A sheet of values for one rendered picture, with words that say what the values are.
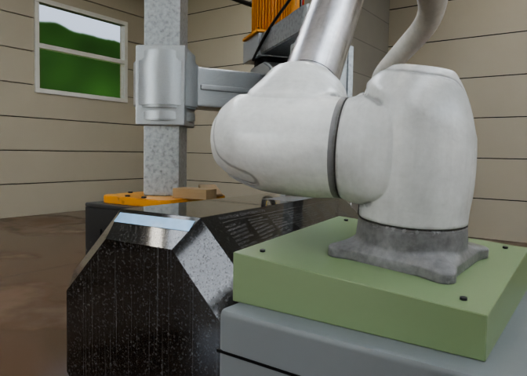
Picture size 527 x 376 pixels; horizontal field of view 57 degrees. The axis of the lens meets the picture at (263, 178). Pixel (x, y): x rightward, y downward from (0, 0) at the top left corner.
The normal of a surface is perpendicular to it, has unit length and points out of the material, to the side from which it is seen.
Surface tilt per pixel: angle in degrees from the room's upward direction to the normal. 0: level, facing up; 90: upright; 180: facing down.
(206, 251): 59
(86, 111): 90
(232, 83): 90
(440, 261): 20
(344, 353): 90
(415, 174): 95
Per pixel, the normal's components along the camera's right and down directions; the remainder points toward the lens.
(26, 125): 0.82, 0.04
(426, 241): -0.08, 0.02
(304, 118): -0.26, -0.44
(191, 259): 0.07, -0.47
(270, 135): -0.39, -0.08
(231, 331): -0.57, 0.04
